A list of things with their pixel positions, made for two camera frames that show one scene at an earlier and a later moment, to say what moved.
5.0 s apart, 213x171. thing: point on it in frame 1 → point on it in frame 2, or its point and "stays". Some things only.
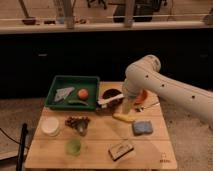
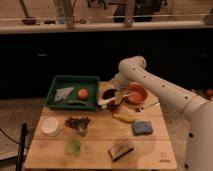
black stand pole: x=19 y=165 stays
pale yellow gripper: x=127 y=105 → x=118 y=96
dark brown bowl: x=110 y=93 stays
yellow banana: x=123 y=117 stays
